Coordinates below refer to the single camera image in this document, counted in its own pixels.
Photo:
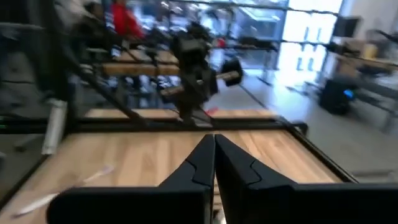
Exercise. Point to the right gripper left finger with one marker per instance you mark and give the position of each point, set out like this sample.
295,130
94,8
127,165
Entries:
130,207

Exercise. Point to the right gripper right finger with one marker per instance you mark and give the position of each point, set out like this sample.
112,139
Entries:
311,205

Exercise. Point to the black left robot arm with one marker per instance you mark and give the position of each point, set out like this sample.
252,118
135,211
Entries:
189,49

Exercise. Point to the wooden background table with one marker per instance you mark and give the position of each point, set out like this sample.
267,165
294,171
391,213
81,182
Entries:
140,69

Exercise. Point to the person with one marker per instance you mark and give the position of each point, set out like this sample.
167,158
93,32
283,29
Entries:
126,21

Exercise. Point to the black computer tower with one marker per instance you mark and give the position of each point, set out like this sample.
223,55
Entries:
335,96

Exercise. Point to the black computer monitor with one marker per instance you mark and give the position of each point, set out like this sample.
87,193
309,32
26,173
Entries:
346,26

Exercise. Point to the black aluminium rig frame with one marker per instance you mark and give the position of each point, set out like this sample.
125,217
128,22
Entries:
124,125

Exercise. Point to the silver post bracket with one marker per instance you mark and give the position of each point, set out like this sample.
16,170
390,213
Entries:
54,127

